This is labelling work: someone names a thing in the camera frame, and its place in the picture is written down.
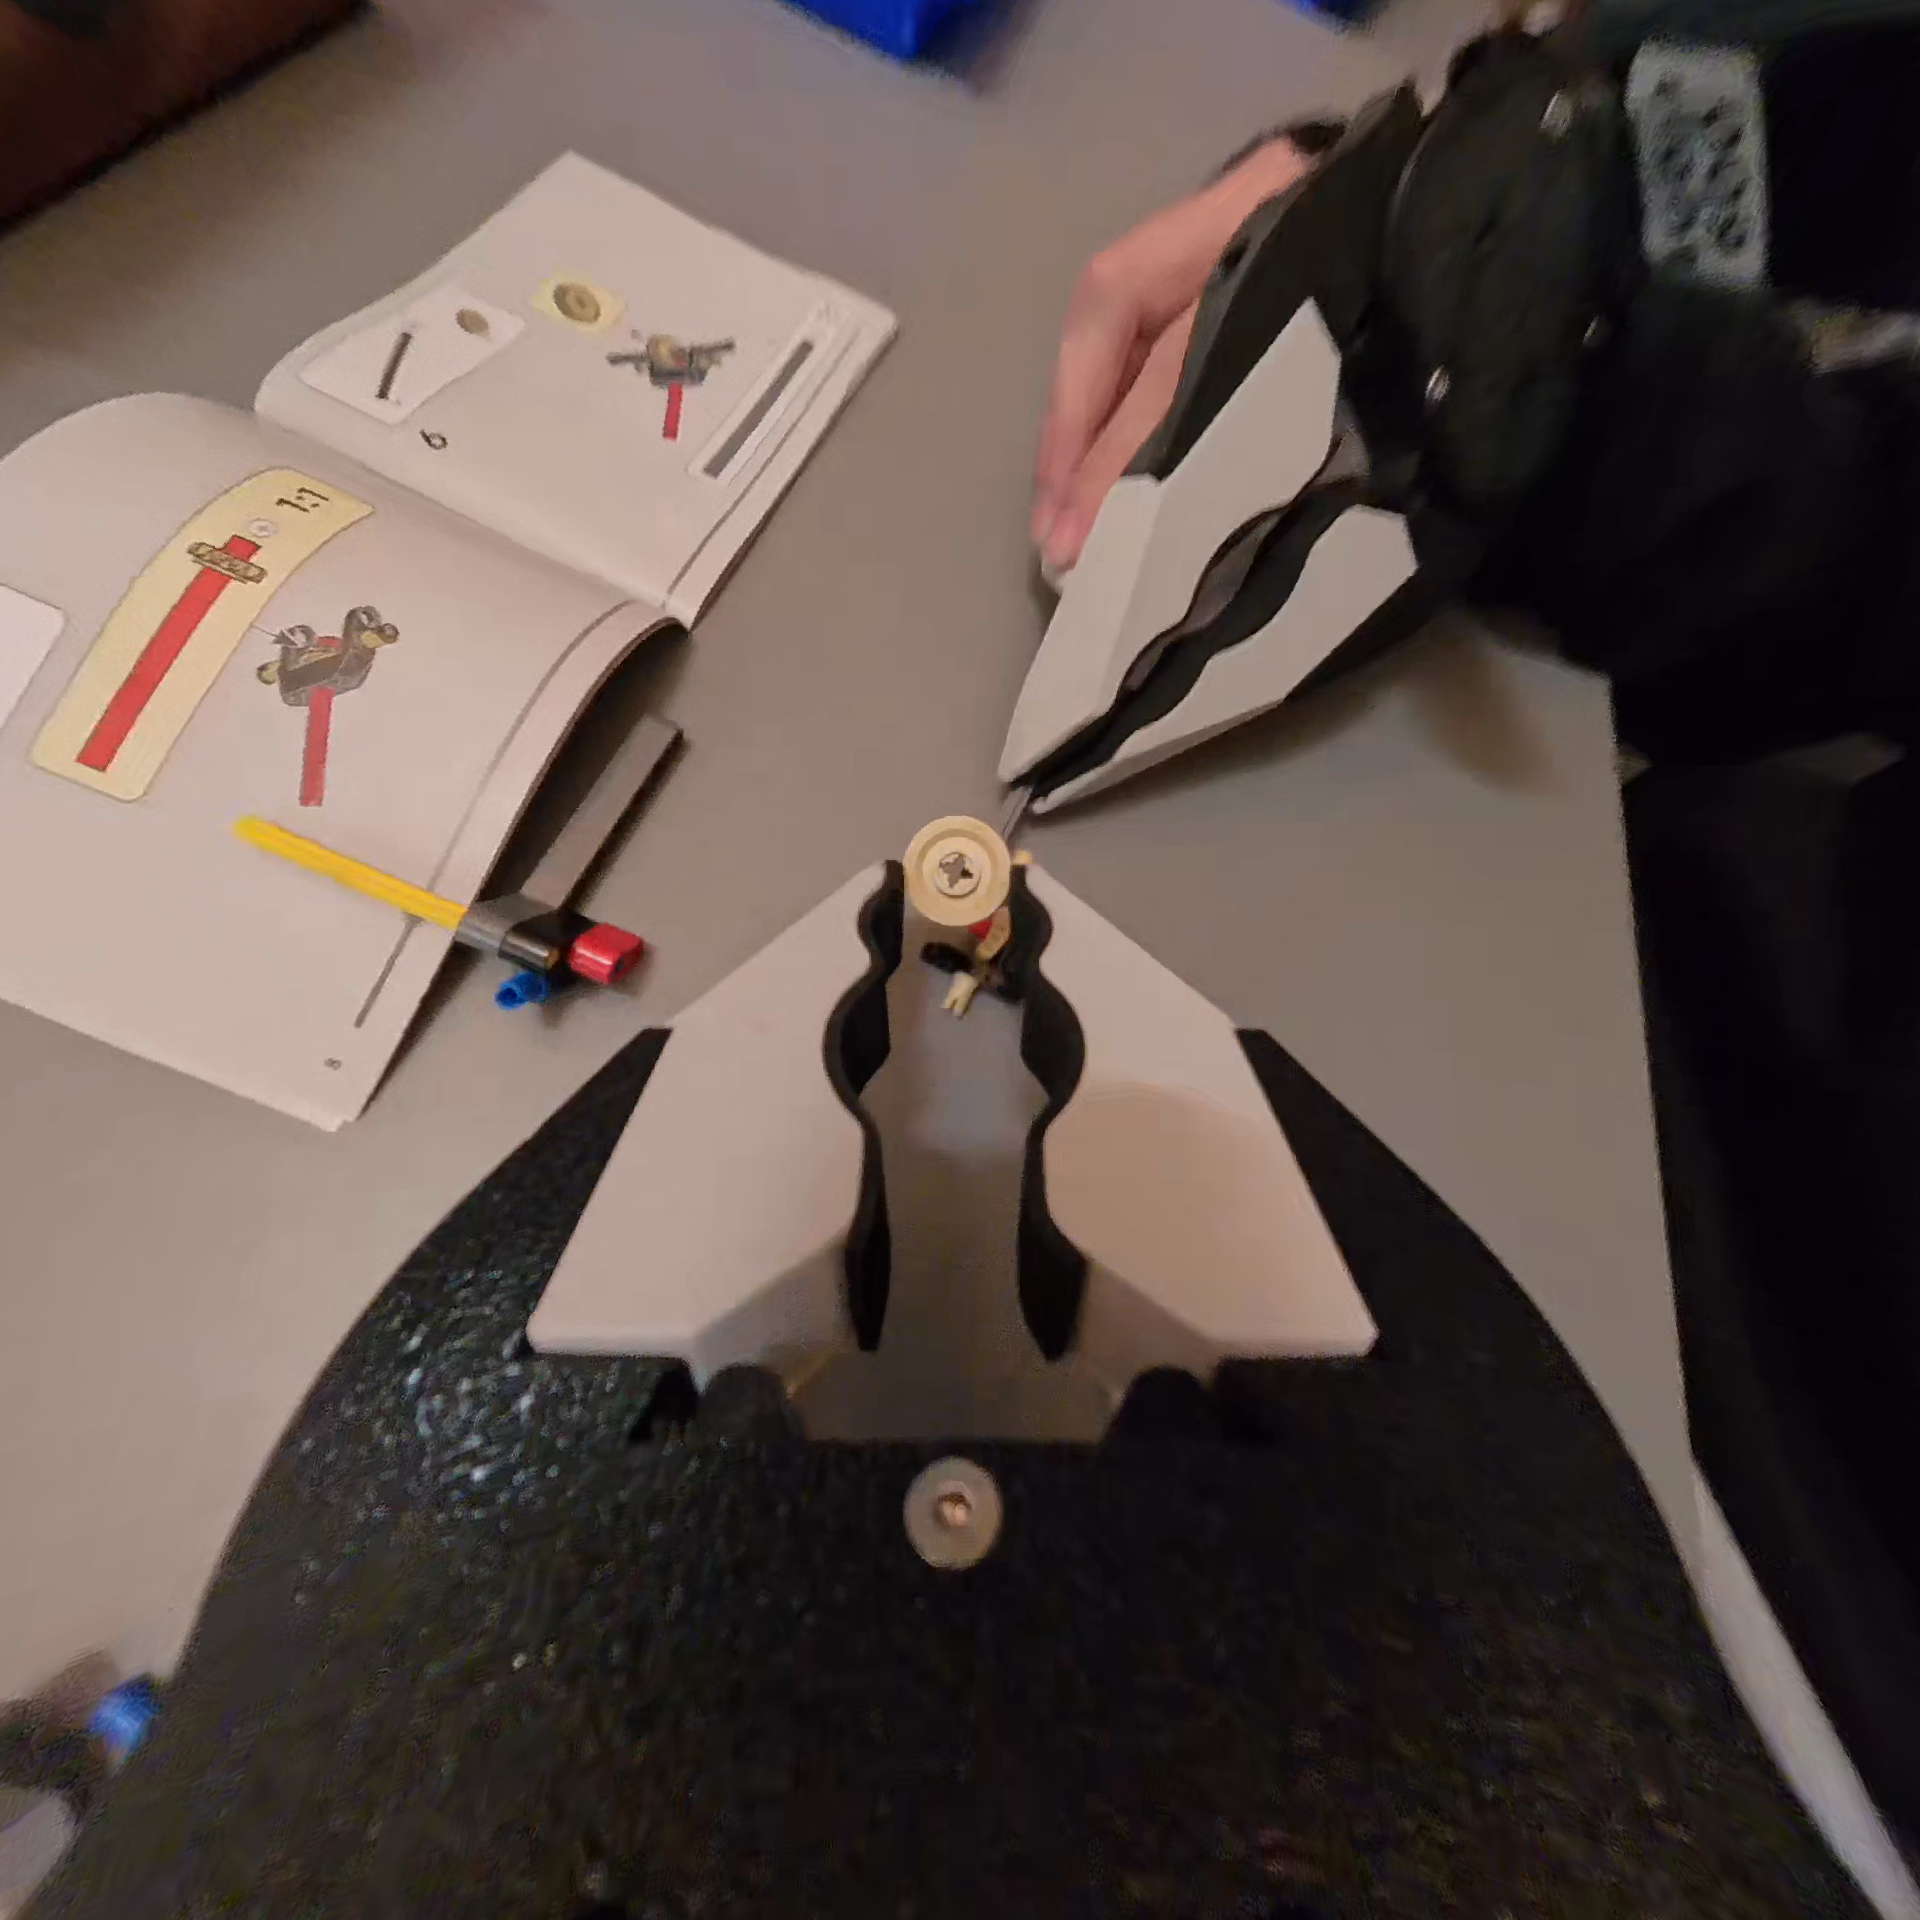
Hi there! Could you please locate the tan lego bevel gear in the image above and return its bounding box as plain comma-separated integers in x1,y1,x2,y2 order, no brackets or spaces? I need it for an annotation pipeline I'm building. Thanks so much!
900,816,1018,922

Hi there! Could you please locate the person's right hand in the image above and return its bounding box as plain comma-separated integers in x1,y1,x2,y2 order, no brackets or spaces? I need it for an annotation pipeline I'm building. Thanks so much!
1039,136,1319,570

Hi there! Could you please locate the grey beam lego assembly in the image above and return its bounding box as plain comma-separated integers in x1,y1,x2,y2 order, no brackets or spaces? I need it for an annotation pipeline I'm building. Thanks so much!
235,714,679,1011

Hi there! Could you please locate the blue storage bin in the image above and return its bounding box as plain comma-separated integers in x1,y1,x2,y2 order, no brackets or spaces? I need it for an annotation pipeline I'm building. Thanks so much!
780,0,1063,75

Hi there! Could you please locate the person's black jacket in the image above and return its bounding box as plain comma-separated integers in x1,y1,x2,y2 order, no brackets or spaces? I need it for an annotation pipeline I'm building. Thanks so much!
1618,736,1920,1845

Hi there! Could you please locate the black lego gear frame assembly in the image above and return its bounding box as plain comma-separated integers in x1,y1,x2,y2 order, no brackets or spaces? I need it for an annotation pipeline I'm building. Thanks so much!
918,849,1048,1017

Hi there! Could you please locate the pile of loose lego pieces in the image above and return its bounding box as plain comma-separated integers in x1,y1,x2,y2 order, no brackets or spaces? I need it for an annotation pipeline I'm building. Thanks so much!
0,1649,161,1828

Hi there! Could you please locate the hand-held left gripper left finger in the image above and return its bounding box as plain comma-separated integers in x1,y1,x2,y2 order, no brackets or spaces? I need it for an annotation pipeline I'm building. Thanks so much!
525,858,918,1390

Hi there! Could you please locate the open instruction booklet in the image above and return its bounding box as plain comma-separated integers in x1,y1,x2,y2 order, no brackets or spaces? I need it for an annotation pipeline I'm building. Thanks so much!
0,155,900,1139

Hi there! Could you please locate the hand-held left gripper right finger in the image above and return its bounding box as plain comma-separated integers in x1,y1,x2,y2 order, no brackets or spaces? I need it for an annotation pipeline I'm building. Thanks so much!
1007,858,1378,1369

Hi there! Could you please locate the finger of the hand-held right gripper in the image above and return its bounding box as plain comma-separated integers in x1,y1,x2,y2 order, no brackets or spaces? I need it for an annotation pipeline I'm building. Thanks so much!
1026,492,1425,816
990,294,1371,783

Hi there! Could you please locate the person's right forearm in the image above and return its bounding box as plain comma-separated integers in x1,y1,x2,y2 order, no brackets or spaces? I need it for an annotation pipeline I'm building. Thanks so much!
1468,278,1920,767

